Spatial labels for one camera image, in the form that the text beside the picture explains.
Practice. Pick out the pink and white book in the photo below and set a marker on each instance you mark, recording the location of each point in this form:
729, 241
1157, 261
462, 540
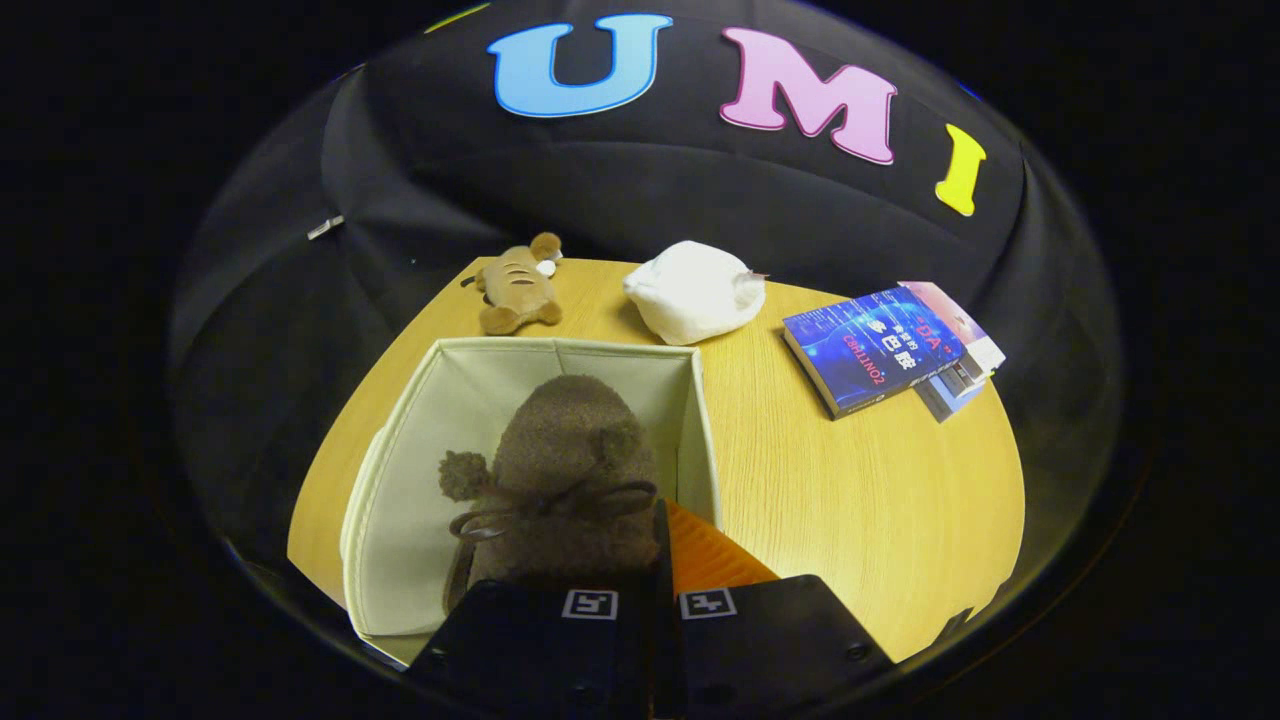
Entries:
965, 325

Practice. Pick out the foldable fabric storage box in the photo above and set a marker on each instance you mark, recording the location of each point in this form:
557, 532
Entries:
410, 520

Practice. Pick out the grey blue book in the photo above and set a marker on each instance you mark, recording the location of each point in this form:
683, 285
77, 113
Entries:
950, 398

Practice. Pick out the white plush toy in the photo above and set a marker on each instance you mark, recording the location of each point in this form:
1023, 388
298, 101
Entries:
695, 295

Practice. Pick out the silver clip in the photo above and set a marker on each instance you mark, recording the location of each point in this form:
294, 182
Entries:
325, 227

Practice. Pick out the blue cover book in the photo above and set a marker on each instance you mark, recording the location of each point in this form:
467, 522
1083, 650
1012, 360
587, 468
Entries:
870, 350

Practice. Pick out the brown striped plush toy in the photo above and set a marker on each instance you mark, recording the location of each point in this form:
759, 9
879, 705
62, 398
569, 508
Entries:
518, 290

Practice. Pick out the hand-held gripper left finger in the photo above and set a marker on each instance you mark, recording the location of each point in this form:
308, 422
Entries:
540, 650

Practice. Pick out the brown fuzzy slipper shoe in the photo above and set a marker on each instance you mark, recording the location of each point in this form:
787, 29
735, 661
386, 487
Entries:
570, 440

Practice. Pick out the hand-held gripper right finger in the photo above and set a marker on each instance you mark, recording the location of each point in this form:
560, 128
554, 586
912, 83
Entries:
760, 640

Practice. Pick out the black backdrop cloth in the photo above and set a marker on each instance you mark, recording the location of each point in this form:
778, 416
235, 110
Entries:
650, 190

